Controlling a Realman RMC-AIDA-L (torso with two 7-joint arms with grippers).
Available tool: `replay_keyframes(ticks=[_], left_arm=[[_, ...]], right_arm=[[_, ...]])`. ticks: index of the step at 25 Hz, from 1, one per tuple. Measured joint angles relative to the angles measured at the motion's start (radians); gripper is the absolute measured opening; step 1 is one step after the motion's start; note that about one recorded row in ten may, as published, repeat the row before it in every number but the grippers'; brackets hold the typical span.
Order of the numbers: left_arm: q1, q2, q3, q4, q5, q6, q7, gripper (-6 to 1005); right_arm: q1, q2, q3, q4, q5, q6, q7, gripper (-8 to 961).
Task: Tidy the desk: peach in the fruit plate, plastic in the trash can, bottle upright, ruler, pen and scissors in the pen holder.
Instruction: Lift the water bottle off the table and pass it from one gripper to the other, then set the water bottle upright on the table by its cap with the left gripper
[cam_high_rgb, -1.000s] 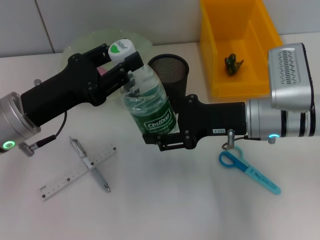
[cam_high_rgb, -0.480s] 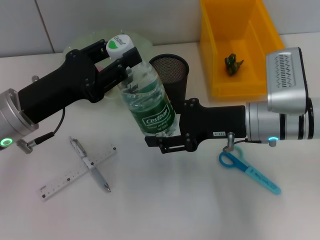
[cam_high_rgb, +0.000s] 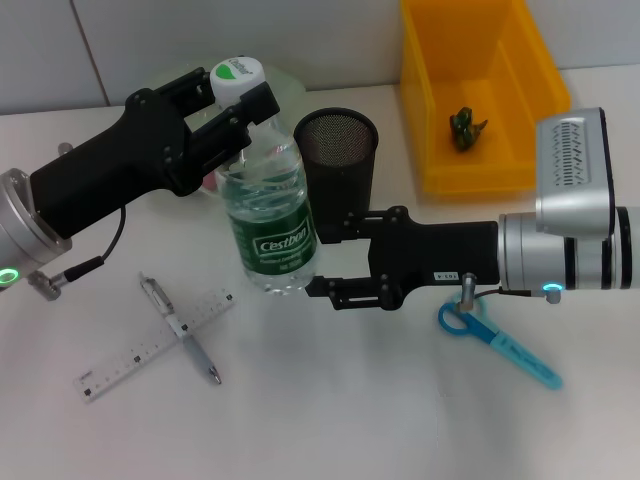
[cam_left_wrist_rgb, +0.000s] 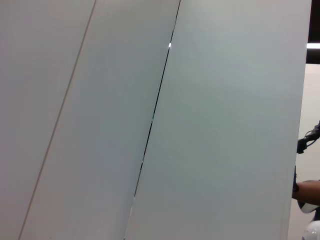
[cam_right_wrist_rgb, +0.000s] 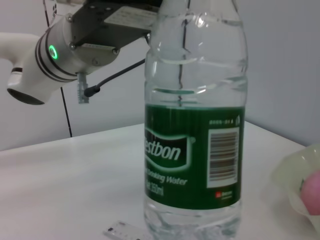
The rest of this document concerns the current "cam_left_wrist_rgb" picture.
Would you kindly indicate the black handheld device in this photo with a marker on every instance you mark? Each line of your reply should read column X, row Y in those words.
column 303, row 143

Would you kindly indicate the ceiling strip light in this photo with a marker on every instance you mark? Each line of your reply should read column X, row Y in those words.
column 313, row 45

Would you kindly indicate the white round object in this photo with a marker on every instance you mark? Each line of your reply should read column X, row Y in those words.
column 313, row 231

